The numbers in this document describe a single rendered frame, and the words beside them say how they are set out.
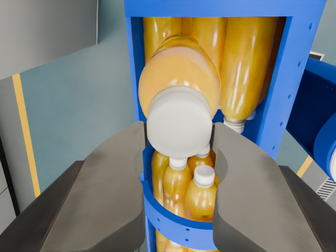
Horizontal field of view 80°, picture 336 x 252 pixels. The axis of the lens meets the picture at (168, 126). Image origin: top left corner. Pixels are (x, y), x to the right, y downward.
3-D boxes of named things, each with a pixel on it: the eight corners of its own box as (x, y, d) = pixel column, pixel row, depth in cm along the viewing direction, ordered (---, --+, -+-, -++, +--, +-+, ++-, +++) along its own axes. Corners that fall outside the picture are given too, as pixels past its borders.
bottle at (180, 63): (183, 22, 27) (189, 34, 11) (213, 63, 30) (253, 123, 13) (146, 57, 30) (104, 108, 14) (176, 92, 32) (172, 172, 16)
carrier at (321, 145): (288, 38, 118) (238, 52, 123) (485, 85, 42) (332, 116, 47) (288, 84, 131) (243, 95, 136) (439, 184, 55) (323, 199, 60)
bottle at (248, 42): (287, 5, 26) (257, 130, 35) (274, 6, 32) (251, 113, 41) (230, 6, 27) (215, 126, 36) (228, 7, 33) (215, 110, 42)
